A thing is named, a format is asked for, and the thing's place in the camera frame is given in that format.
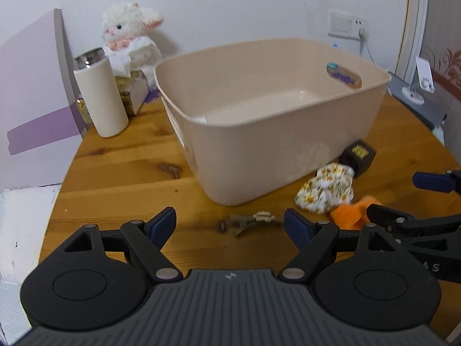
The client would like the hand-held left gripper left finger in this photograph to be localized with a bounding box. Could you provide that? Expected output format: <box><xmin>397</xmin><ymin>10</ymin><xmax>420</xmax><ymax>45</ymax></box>
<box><xmin>64</xmin><ymin>207</ymin><xmax>183</xmax><ymax>284</ymax></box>

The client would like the white foam sheet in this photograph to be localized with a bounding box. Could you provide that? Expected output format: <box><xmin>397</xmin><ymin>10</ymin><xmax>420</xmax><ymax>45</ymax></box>
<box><xmin>0</xmin><ymin>185</ymin><xmax>63</xmax><ymax>286</ymax></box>

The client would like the grey side table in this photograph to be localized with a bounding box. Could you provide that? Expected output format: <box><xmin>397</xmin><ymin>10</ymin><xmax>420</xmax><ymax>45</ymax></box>
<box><xmin>387</xmin><ymin>71</ymin><xmax>449</xmax><ymax>131</ymax></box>

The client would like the white plug with cable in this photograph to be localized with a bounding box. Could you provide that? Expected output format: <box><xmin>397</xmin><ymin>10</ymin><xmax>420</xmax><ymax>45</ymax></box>
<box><xmin>357</xmin><ymin>27</ymin><xmax>376</xmax><ymax>65</ymax></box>

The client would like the beige hair clip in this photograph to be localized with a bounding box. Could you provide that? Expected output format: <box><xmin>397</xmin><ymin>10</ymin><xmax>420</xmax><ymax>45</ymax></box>
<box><xmin>219</xmin><ymin>212</ymin><xmax>284</xmax><ymax>238</ymax></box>

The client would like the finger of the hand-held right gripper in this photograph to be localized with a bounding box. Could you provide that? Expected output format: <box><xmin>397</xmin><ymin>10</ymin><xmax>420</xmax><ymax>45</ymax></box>
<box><xmin>412</xmin><ymin>169</ymin><xmax>461</xmax><ymax>194</ymax></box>
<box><xmin>365</xmin><ymin>204</ymin><xmax>461</xmax><ymax>246</ymax></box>

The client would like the tissue box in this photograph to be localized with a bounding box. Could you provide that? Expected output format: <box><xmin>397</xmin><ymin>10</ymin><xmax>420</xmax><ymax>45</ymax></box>
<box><xmin>105</xmin><ymin>45</ymin><xmax>152</xmax><ymax>116</ymax></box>

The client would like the orange cloth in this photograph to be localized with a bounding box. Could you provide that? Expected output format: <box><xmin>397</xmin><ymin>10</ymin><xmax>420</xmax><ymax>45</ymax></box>
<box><xmin>329</xmin><ymin>195</ymin><xmax>379</xmax><ymax>230</ymax></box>

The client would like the beige plastic bin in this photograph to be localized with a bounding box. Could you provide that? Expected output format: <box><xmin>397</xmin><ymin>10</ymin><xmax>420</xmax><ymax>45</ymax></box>
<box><xmin>154</xmin><ymin>37</ymin><xmax>392</xmax><ymax>207</ymax></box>

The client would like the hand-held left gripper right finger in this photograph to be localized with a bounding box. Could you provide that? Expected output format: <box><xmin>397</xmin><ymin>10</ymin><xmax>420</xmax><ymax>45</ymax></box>
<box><xmin>281</xmin><ymin>208</ymin><xmax>399</xmax><ymax>282</ymax></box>

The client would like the white wall switch socket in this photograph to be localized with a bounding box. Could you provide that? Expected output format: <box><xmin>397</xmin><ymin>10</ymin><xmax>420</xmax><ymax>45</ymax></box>
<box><xmin>328</xmin><ymin>9</ymin><xmax>369</xmax><ymax>40</ymax></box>

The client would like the purple and white board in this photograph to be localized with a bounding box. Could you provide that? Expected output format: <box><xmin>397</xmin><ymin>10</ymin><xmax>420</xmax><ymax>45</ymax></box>
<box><xmin>0</xmin><ymin>8</ymin><xmax>88</xmax><ymax>190</ymax></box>

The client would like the white plush bunny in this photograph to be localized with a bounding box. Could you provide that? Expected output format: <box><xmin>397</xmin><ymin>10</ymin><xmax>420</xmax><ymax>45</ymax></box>
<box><xmin>101</xmin><ymin>3</ymin><xmax>165</xmax><ymax>70</ymax></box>

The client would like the white phone stand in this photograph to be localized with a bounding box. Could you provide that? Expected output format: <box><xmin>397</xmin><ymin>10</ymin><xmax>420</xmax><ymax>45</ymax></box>
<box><xmin>401</xmin><ymin>56</ymin><xmax>437</xmax><ymax>106</ymax></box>

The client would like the purple packet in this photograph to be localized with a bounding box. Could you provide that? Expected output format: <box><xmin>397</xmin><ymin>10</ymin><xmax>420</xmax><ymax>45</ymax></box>
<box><xmin>143</xmin><ymin>88</ymin><xmax>162</xmax><ymax>105</ymax></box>

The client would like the small dark brown box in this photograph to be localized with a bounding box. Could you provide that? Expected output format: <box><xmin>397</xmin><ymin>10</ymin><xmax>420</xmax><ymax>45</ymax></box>
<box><xmin>340</xmin><ymin>140</ymin><xmax>377</xmax><ymax>178</ymax></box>

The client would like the white door frame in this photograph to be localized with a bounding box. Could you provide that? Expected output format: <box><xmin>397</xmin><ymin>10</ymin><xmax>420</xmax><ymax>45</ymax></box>
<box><xmin>394</xmin><ymin>0</ymin><xmax>431</xmax><ymax>82</ymax></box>

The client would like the door with floral pattern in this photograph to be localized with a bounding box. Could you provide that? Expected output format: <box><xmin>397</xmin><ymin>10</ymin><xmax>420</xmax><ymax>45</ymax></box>
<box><xmin>421</xmin><ymin>0</ymin><xmax>461</xmax><ymax>92</ymax></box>

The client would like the floral fabric scrunchie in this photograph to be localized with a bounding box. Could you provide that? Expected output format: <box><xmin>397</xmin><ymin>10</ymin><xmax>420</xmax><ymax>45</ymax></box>
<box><xmin>293</xmin><ymin>163</ymin><xmax>355</xmax><ymax>213</ymax></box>

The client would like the white thermos bottle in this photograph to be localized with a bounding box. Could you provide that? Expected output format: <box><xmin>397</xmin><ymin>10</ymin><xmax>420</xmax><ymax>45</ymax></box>
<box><xmin>73</xmin><ymin>48</ymin><xmax>129</xmax><ymax>138</ymax></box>

